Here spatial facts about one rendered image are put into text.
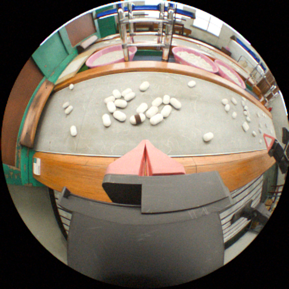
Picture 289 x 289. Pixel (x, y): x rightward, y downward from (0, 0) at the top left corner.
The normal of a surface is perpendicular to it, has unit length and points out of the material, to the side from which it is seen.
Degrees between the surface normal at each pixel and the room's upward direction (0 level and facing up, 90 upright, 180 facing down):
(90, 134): 0
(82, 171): 0
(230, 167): 0
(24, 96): 90
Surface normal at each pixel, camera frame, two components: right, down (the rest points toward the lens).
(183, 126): 0.00, -0.24
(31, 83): 1.00, 0.00
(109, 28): 0.07, 0.97
